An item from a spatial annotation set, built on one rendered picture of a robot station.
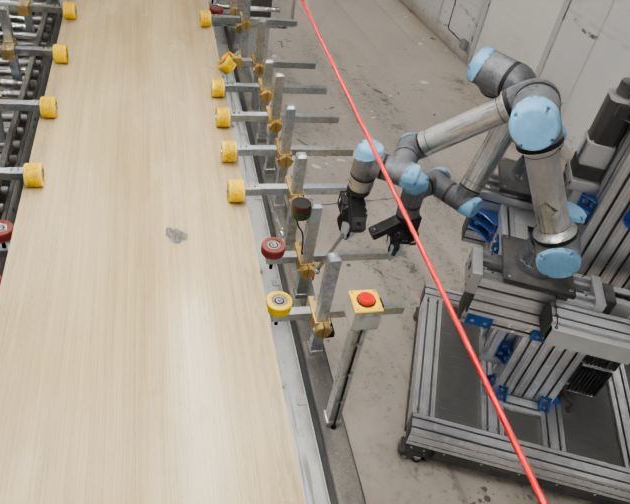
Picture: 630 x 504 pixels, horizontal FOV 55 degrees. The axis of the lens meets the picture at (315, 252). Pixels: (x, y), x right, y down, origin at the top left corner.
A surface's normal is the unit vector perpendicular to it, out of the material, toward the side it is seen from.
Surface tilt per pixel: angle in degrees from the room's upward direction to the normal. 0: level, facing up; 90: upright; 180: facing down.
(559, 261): 97
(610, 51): 90
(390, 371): 0
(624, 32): 90
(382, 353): 0
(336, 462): 0
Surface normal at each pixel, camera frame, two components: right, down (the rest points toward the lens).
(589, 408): 0.14, -0.73
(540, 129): -0.35, 0.50
